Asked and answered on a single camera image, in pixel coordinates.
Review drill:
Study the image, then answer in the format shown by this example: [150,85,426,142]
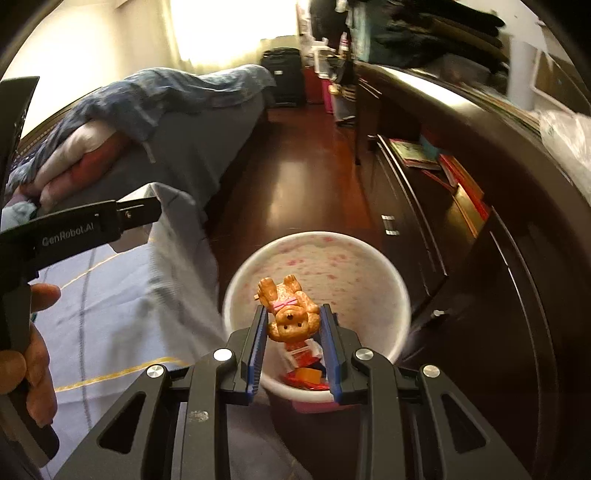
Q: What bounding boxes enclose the red white snack wrapper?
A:
[281,338,329,391]

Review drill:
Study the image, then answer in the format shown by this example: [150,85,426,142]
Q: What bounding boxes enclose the orange bear toy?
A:
[254,274,321,351]

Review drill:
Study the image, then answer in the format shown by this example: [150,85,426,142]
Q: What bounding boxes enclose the white pink-speckled trash bin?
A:
[221,230,412,405]

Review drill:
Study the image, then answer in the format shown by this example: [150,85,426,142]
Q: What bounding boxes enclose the person's left hand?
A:
[0,282,62,429]

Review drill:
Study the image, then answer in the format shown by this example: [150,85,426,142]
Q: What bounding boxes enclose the light blue fleece blanket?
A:
[1,199,37,231]

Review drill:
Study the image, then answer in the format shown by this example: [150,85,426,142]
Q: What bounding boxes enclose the grey red folded comforter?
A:
[16,120,131,211]

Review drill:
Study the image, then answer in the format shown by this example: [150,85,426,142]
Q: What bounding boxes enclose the blue checked tablecloth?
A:
[35,183,226,479]

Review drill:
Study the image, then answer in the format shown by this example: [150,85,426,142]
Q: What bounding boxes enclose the blue patterned quilt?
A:
[4,64,276,200]

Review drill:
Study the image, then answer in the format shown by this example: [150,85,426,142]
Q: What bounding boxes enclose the bed with grey sheet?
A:
[4,64,277,222]

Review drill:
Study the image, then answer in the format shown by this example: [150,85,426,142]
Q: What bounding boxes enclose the dark wooden dresser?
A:
[356,62,590,479]

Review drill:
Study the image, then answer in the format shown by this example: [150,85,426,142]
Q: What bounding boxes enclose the books on dresser shelf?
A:
[389,135,491,222]

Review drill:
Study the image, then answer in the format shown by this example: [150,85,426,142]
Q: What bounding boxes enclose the black suitcase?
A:
[260,47,307,106]

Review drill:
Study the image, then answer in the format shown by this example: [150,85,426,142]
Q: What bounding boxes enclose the pink storage box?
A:
[321,78,334,115]

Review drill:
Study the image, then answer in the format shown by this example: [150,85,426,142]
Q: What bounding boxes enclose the pile of dark clothes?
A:
[308,0,509,72]

